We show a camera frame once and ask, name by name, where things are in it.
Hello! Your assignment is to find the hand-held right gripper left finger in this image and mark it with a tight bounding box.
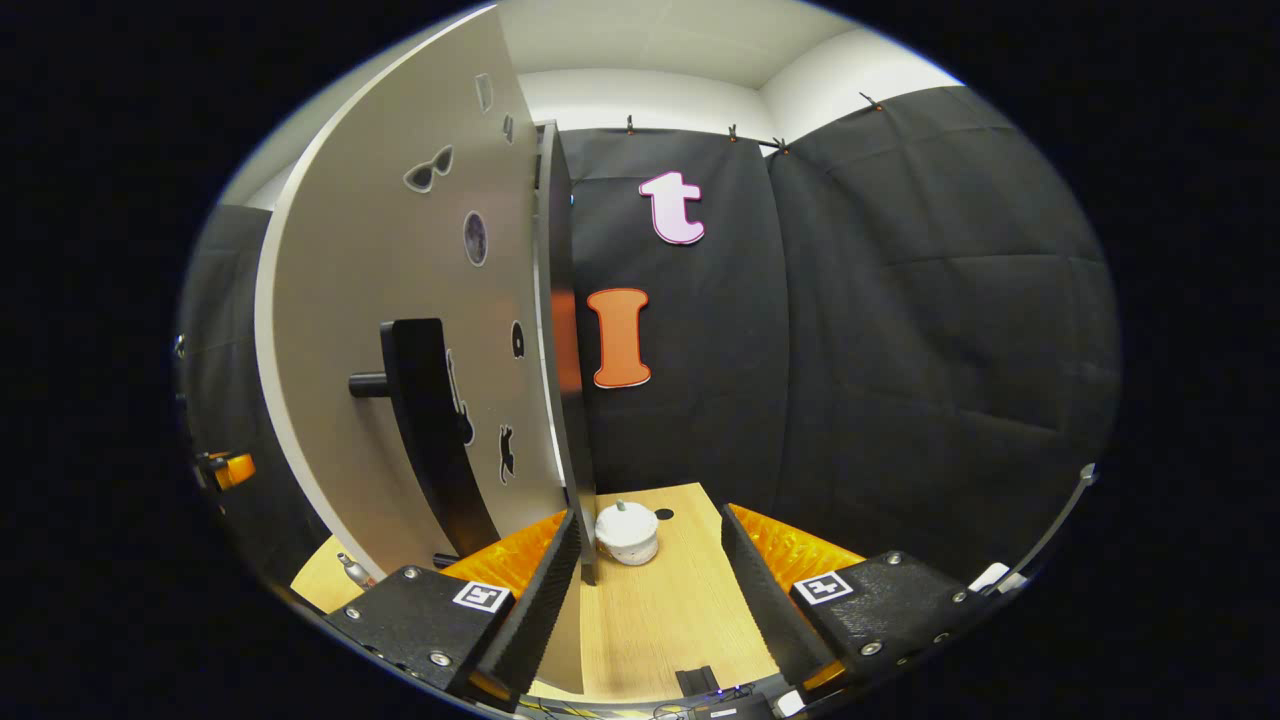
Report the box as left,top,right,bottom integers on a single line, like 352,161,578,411
324,507,585,714

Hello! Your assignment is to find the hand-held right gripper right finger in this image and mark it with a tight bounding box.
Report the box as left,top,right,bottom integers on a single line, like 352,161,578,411
719,502,993,698

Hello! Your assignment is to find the black door handle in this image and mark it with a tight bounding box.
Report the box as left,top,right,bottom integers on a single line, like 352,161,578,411
347,317,502,569

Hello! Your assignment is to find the beige cabinet door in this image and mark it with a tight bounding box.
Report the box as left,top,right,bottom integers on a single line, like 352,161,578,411
254,4,591,698

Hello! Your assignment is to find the grey cabinet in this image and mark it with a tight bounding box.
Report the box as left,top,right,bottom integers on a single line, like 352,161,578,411
534,119,603,588

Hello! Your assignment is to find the black electronic device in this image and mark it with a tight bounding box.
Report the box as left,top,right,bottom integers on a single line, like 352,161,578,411
674,664,777,720

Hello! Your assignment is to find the small white lidded jar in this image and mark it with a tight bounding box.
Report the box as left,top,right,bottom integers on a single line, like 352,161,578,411
594,499,662,568

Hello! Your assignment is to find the black backdrop cloth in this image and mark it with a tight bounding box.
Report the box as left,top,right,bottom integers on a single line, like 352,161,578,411
178,84,1123,603

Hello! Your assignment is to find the cable bundle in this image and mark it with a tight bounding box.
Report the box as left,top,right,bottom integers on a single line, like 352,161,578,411
518,694,693,720

